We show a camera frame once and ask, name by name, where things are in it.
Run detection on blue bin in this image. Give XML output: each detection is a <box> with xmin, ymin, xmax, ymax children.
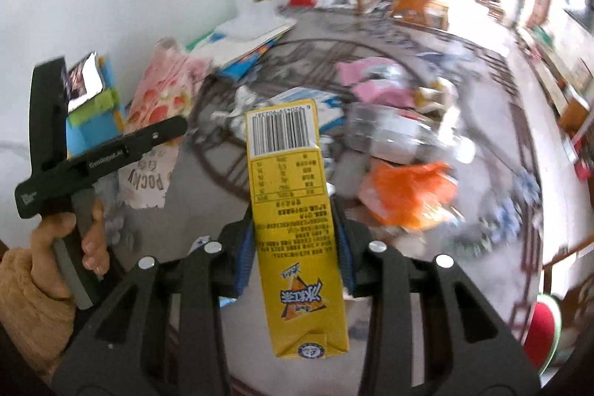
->
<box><xmin>65</xmin><ymin>52</ymin><xmax>127</xmax><ymax>160</ymax></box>

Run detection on person's left hand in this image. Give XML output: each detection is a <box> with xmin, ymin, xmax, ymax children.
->
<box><xmin>29</xmin><ymin>199</ymin><xmax>111</xmax><ymax>300</ymax></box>

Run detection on white printed paper bag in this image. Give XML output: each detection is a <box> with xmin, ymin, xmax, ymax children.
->
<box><xmin>118</xmin><ymin>141</ymin><xmax>180</xmax><ymax>210</ymax></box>

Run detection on yellow drink carton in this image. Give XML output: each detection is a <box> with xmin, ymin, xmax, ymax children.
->
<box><xmin>244</xmin><ymin>99</ymin><xmax>351</xmax><ymax>360</ymax></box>

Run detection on blue and white milk carton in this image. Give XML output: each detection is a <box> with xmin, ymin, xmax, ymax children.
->
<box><xmin>269</xmin><ymin>87</ymin><xmax>345</xmax><ymax>132</ymax></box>

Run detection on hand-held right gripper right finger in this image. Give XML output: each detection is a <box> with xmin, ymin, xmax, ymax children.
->
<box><xmin>332</xmin><ymin>199</ymin><xmax>541</xmax><ymax>396</ymax></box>

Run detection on person's left forearm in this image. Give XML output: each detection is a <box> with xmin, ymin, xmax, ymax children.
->
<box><xmin>0</xmin><ymin>248</ymin><xmax>77</xmax><ymax>383</ymax></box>

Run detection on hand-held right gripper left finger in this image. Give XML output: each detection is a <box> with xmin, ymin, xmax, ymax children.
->
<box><xmin>50</xmin><ymin>215</ymin><xmax>256</xmax><ymax>396</ymax></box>

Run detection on crumpled silver foil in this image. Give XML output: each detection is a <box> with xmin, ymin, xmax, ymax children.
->
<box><xmin>211</xmin><ymin>90</ymin><xmax>261</xmax><ymax>138</ymax></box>

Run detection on pink packet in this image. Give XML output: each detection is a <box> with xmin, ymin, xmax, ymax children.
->
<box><xmin>336</xmin><ymin>57</ymin><xmax>415</xmax><ymax>109</ymax></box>

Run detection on clear plastic bottle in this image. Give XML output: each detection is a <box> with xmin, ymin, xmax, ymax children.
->
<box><xmin>348</xmin><ymin>104</ymin><xmax>474</xmax><ymax>165</ymax></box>

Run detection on red box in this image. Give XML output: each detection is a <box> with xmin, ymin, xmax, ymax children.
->
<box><xmin>573</xmin><ymin>145</ymin><xmax>594</xmax><ymax>184</ymax></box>

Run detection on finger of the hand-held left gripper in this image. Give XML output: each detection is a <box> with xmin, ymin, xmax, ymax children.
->
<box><xmin>138</xmin><ymin>116</ymin><xmax>189</xmax><ymax>149</ymax></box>

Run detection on orange plastic bag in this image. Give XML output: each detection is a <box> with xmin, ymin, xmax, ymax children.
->
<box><xmin>359</xmin><ymin>159</ymin><xmax>458</xmax><ymax>232</ymax></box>

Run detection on red round stool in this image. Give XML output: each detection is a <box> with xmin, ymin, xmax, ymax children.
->
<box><xmin>524</xmin><ymin>293</ymin><xmax>563</xmax><ymax>374</ymax></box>

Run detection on low white cabinet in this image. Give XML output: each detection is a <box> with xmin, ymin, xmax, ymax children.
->
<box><xmin>515</xmin><ymin>25</ymin><xmax>594</xmax><ymax>132</ymax></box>

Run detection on pink strawberry print bag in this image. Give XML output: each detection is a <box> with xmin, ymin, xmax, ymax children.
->
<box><xmin>127</xmin><ymin>38</ymin><xmax>210</xmax><ymax>133</ymax></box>

